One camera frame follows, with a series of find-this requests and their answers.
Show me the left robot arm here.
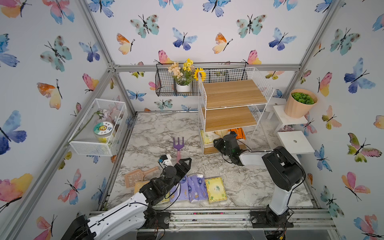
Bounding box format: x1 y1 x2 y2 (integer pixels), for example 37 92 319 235
62 158 192 240

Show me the orange plastic scoop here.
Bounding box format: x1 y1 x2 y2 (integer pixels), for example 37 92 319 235
124 167 159 188

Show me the pale yellow tissue pack bottom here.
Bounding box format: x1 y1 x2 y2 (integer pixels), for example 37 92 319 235
201 130 221 148

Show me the purple tissue pack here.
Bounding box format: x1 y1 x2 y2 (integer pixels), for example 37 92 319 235
187 174 208 203
170 177 189 203

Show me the white lower step shelf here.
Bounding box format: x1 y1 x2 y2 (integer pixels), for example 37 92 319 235
277 131 315 155

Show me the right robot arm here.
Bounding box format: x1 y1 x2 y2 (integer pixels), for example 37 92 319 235
213 133 306 228

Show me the flower pot with yellow flowers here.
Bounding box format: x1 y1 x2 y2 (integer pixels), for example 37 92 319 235
168 59 207 93

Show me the artificial pink flower stem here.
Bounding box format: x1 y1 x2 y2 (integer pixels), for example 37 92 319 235
65 107 124 147

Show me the white wire wall basket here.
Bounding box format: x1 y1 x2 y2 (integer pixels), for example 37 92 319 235
68 99 128 157

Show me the green tissue pack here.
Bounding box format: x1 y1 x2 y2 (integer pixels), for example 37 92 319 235
158 193 170 205

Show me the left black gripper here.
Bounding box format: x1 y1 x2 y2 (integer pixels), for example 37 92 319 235
161 157 191 196

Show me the pink pot with green plant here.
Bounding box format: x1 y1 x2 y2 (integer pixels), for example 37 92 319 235
284 89 318 119

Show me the green tissue pack shelf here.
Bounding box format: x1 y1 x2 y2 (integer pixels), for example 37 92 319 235
205 177 227 204

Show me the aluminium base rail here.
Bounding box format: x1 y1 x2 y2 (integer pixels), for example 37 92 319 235
83 209 337 232

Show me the purple garden fork toy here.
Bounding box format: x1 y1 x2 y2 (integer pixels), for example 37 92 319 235
173 137 185 162

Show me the black wire wall basket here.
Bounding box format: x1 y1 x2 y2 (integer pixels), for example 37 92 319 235
155 64 209 98

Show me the white wire shelf rack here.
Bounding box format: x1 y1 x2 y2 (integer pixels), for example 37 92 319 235
198 67 274 155

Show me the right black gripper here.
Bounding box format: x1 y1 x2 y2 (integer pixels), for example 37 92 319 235
212 136 232 158

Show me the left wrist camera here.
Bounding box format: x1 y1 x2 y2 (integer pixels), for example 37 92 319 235
158 154 173 169

